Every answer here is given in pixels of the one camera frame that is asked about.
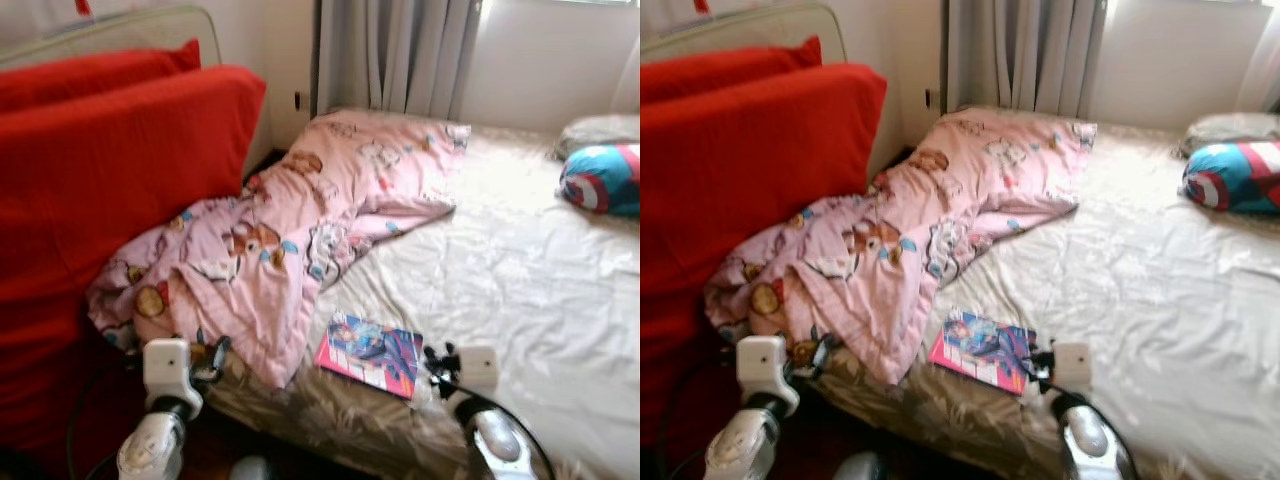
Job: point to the colourful picture book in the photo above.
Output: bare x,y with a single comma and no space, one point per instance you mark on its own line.
982,350
370,352

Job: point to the pink cartoon print blanket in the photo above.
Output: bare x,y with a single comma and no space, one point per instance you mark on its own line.
920,220
300,220

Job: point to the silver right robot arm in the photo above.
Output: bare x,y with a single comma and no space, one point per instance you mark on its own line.
497,440
1088,438

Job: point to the beige floral bed sheet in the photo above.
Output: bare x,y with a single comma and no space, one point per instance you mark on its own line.
520,300
1150,300

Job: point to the grey robot leg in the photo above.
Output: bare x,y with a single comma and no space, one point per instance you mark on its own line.
858,467
250,470

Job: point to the red fabric cushion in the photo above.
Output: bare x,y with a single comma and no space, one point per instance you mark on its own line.
720,70
100,190
90,72
740,190

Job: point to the red white blue shield pillow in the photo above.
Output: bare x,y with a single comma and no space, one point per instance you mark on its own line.
605,180
1235,178

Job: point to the pale beige pillow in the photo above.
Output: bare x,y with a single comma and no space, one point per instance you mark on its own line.
600,130
1230,128

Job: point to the grey curtain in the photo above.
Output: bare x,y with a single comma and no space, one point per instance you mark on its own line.
1020,55
390,55

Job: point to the beige padded board metal rim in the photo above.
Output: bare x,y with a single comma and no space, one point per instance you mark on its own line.
120,32
750,25

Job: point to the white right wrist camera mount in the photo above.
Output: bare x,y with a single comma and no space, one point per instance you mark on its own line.
1073,365
478,368

